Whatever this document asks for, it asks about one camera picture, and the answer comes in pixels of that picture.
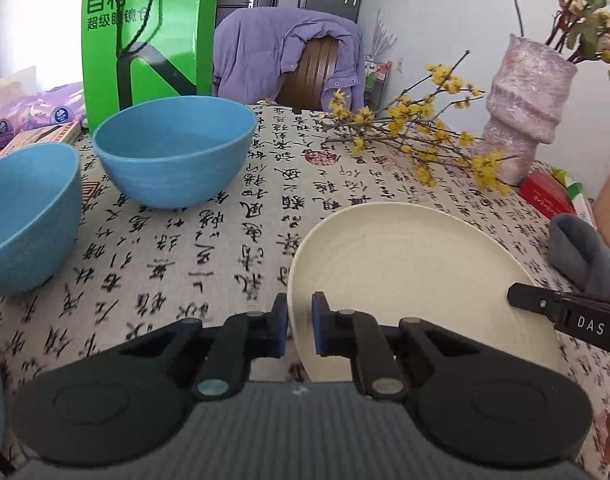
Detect cream plate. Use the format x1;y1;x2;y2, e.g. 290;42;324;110
288;203;564;382

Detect blue bowl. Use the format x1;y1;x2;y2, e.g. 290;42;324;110
92;96;257;209
0;143;82;296

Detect grey purple cloth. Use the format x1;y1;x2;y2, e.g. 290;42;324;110
548;214;610;299

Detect green white packet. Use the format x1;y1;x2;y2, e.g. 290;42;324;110
551;168;597;229

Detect calligraphy print tablecloth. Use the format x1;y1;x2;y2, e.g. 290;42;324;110
0;103;610;470

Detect red box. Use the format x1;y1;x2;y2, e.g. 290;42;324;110
518;170;575;219

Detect yellow flower branch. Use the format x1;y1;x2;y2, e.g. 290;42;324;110
317;64;515;195

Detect pink textured vase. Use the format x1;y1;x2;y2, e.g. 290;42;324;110
477;35;577;186

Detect wooden chair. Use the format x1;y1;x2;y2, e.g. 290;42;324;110
276;36;339;110

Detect flat book box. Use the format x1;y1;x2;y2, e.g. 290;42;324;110
0;122;82;160

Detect purple jacket on chair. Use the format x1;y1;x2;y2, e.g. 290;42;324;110
213;6;366;112

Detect dried pink roses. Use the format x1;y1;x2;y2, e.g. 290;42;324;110
530;0;610;78

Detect purple tissue pack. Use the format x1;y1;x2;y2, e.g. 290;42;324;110
0;82;86;150

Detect green paper shopping bag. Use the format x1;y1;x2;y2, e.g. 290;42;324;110
82;0;217;130

